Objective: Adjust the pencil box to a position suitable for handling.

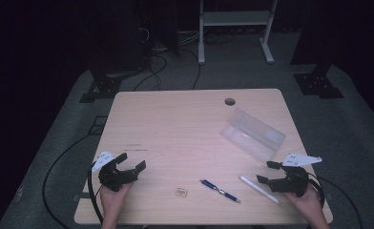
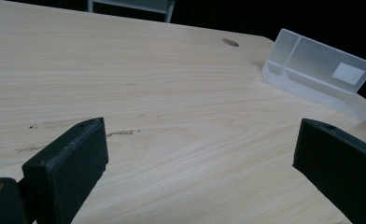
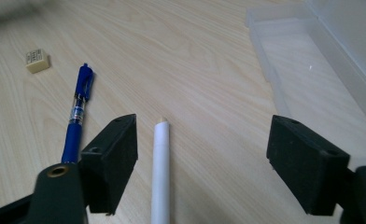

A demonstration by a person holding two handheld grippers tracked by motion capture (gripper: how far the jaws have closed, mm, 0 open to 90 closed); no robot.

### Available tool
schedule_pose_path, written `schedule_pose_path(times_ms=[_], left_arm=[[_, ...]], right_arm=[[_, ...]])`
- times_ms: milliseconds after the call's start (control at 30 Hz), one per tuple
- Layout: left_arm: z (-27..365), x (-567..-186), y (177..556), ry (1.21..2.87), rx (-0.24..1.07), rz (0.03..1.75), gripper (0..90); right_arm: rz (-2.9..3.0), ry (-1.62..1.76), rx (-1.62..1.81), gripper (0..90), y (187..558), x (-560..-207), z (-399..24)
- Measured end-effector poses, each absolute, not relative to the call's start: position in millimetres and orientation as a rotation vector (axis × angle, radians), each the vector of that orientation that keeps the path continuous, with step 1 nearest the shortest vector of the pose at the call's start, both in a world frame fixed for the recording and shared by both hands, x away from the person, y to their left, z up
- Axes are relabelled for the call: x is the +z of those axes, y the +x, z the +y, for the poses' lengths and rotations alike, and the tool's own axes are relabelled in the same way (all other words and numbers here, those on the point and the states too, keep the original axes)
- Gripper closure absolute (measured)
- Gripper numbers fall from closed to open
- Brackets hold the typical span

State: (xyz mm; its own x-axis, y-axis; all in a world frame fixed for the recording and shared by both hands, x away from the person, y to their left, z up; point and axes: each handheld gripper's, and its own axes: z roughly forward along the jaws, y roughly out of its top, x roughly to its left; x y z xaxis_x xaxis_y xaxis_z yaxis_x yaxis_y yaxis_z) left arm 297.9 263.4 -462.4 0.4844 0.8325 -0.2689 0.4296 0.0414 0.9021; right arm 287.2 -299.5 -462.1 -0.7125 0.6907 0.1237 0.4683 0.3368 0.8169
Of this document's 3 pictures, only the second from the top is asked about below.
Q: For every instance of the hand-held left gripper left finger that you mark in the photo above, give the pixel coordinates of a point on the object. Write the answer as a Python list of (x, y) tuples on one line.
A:
[(69, 161)]

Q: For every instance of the translucent plastic box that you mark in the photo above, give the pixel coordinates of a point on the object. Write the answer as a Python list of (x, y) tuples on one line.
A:
[(315, 65)]

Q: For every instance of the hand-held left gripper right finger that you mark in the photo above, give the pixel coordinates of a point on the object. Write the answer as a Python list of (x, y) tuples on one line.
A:
[(343, 161)]

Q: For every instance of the white metal stand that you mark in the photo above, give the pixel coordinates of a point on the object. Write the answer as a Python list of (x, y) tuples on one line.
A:
[(134, 4)]

